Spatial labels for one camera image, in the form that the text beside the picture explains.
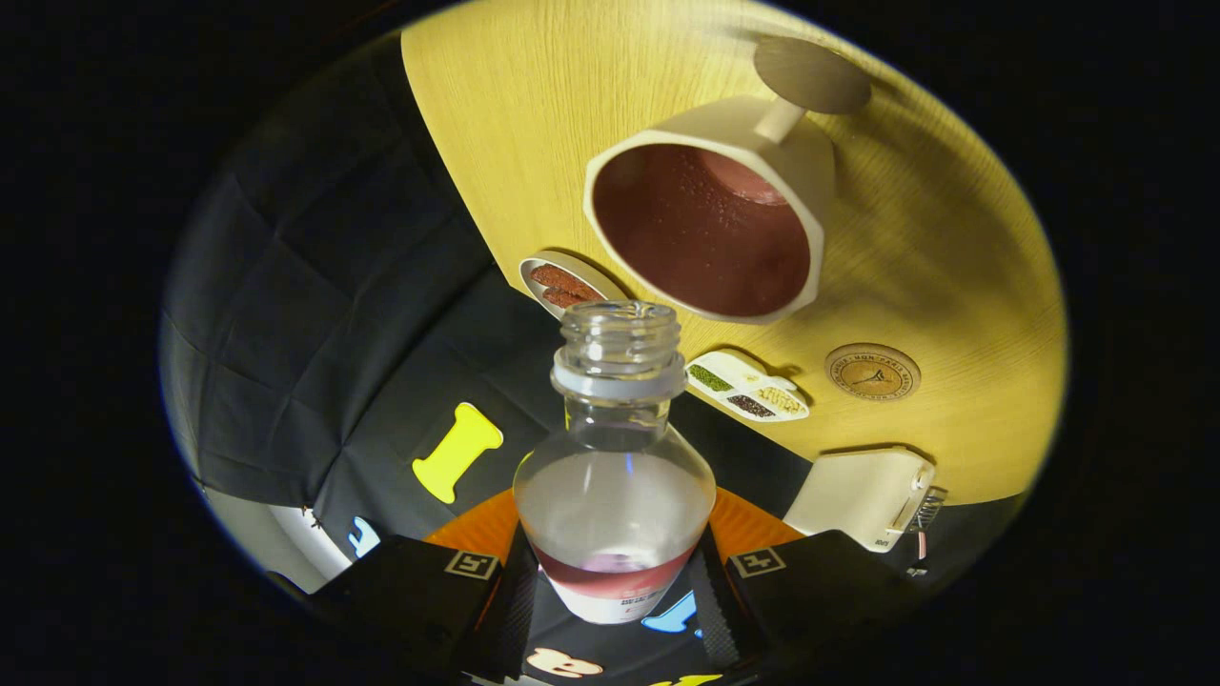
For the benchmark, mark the red meat piece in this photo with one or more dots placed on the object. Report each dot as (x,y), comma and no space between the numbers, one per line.
(562,279)
(567,298)

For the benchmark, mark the clear juice bottle red label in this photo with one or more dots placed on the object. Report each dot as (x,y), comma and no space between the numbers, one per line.
(615,505)

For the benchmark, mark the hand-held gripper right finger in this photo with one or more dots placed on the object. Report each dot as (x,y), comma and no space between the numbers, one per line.
(820,591)

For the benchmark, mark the wooden table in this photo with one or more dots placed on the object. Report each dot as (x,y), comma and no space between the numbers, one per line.
(515,114)

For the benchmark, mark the white toaster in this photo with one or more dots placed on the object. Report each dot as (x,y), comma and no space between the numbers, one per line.
(858,495)

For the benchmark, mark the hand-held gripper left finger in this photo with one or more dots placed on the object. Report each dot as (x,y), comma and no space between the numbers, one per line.
(410,591)

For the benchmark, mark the white divided dish with beans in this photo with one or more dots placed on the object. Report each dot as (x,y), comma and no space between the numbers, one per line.
(748,389)

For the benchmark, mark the white round plate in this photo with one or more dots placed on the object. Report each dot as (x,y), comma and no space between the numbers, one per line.
(534,281)

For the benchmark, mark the round wooden coaster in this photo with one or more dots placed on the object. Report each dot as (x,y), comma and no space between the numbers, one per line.
(872,372)

